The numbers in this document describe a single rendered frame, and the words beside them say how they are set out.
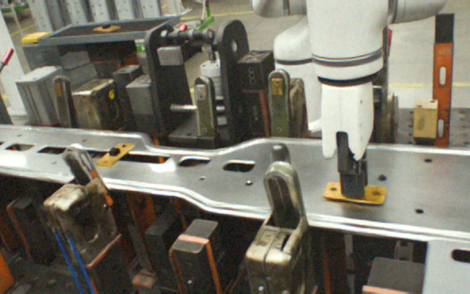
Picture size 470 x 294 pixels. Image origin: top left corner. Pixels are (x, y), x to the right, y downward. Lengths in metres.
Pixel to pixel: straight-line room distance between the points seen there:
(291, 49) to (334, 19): 0.72
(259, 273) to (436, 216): 0.25
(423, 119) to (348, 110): 0.24
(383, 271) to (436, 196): 0.15
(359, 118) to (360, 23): 0.11
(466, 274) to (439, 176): 0.20
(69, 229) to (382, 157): 0.50
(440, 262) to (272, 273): 0.19
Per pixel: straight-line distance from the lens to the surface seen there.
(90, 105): 1.09
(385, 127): 0.83
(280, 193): 0.55
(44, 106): 1.20
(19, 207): 1.17
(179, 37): 0.96
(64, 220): 0.75
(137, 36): 1.13
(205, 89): 0.91
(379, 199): 0.67
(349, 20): 0.54
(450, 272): 0.58
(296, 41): 1.25
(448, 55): 0.79
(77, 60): 3.65
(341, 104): 0.57
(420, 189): 0.70
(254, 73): 0.91
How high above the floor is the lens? 1.39
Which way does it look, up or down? 27 degrees down
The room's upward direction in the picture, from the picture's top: 11 degrees counter-clockwise
